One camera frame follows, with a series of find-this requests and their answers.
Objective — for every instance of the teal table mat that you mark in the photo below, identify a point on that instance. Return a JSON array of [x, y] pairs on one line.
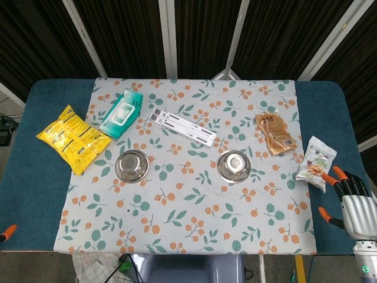
[[35, 177]]

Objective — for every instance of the white folding laptop stand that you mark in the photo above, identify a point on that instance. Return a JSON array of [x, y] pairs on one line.
[[182, 126]]

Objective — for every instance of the floral tablecloth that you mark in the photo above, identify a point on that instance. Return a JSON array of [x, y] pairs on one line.
[[188, 206]]

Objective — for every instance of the brown spout pouch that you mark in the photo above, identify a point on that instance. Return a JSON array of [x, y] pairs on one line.
[[277, 135]]

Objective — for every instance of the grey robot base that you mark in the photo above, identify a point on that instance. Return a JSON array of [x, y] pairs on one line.
[[188, 268]]

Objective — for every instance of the white tripod stand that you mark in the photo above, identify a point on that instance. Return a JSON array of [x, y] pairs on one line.
[[226, 75]]

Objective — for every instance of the steel bowl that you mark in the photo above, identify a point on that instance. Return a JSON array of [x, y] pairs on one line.
[[133, 166], [234, 166]]

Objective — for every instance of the green wet wipes pack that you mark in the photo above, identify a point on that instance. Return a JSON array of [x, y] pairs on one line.
[[120, 115]]

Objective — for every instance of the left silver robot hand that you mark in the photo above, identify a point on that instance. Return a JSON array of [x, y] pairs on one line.
[[8, 233]]

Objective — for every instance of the yellow snack bag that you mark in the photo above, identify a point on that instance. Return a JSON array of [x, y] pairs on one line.
[[70, 138]]

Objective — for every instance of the white nut snack packet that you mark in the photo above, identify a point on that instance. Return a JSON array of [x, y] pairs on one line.
[[316, 165]]

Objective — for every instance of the white frame post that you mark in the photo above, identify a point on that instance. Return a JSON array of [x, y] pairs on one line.
[[85, 38], [168, 38], [237, 29], [330, 41]]

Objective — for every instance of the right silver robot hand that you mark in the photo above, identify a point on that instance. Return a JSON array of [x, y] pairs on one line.
[[357, 212]]

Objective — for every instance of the yellow floor tape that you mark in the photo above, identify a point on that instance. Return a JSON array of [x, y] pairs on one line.
[[301, 268]]

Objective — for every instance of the black floor device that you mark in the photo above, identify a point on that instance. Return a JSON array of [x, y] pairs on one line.
[[4, 132]]

